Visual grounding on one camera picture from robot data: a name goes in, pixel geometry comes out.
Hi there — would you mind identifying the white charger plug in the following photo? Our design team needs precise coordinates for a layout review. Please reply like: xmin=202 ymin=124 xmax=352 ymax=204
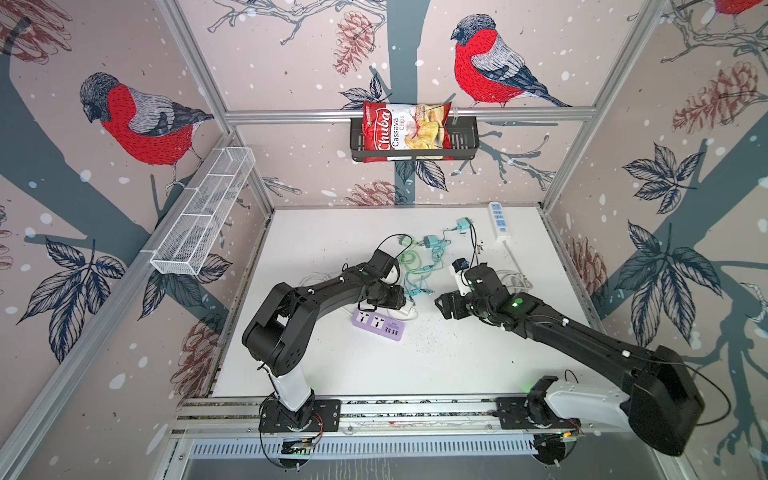
xmin=394 ymin=304 xmax=419 ymax=320

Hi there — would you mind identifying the purple power strip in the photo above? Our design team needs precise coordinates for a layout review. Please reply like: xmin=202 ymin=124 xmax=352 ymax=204
xmin=352 ymin=309 xmax=405 ymax=342

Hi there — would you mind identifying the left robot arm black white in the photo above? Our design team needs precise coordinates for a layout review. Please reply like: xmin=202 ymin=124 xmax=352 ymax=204
xmin=242 ymin=249 xmax=405 ymax=429

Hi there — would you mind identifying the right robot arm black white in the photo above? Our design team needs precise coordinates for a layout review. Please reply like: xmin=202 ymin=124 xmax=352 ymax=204
xmin=435 ymin=264 xmax=705 ymax=456

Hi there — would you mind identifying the white power strip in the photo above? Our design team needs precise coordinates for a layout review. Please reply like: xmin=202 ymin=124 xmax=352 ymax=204
xmin=488 ymin=202 xmax=511 ymax=242

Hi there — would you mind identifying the red cassava chips bag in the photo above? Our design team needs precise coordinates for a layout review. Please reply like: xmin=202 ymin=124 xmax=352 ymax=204
xmin=362 ymin=102 xmax=452 ymax=153

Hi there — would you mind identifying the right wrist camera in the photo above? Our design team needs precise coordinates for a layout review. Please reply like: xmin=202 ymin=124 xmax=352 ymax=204
xmin=451 ymin=258 xmax=470 ymax=291

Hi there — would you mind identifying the green teal cable tangle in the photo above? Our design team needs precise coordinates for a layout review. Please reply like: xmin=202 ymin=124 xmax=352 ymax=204
xmin=397 ymin=226 xmax=460 ymax=301

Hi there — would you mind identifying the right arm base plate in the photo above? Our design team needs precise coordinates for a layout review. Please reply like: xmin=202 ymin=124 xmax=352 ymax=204
xmin=494 ymin=396 xmax=581 ymax=430

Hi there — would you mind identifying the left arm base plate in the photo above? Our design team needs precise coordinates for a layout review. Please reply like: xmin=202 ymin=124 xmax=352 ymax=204
xmin=258 ymin=396 xmax=341 ymax=434

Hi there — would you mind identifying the black wall basket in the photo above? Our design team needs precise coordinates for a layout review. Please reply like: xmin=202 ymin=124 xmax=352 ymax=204
xmin=350 ymin=117 xmax=479 ymax=163

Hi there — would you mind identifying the white wire mesh shelf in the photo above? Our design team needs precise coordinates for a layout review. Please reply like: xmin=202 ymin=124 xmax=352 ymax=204
xmin=150 ymin=147 xmax=255 ymax=276

